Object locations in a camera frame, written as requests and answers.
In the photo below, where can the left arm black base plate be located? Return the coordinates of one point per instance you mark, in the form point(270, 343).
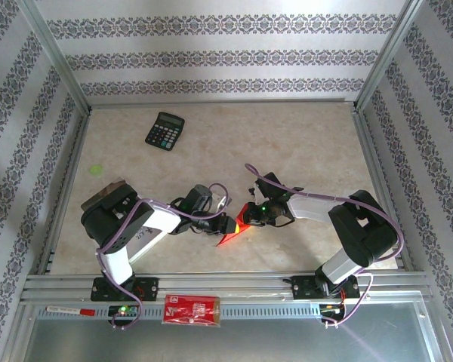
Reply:
point(149, 288)

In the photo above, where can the small circuit board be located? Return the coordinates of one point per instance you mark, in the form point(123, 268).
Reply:
point(124, 310)
point(331, 309)

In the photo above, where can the aluminium table edge rail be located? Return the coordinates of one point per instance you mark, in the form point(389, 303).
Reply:
point(219, 102)
point(68, 188)
point(381, 188)

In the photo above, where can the red foil packet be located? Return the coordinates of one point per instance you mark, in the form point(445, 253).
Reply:
point(191, 310)

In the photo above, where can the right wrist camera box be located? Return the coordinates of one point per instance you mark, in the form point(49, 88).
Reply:
point(271, 185)

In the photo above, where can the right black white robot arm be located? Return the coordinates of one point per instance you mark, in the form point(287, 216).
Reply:
point(362, 226)

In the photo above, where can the long aluminium mounting rail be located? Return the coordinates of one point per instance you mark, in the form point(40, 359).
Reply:
point(230, 283)

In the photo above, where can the white paperback book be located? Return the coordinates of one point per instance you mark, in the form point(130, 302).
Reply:
point(145, 243)

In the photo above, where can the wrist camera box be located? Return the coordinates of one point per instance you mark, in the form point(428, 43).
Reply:
point(271, 185)
point(200, 196)

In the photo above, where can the small green round sticker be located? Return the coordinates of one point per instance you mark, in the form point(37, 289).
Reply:
point(96, 169)

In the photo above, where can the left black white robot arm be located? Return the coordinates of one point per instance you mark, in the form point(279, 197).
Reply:
point(113, 222)

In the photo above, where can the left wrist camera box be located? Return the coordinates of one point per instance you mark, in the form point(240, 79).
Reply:
point(200, 196)

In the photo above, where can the black desk calculator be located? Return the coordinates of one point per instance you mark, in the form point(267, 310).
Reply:
point(165, 132)

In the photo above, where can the aluminium corner post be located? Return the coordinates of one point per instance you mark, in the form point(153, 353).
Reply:
point(56, 56)
point(387, 56)

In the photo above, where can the grey metal sheet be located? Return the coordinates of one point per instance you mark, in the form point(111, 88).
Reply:
point(230, 343)

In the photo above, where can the red square paper sheet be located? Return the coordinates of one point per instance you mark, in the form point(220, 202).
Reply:
point(228, 239)

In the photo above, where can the red white marker pen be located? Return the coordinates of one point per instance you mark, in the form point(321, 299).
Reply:
point(69, 310)

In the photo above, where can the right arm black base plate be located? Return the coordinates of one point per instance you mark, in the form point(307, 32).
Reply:
point(302, 288)

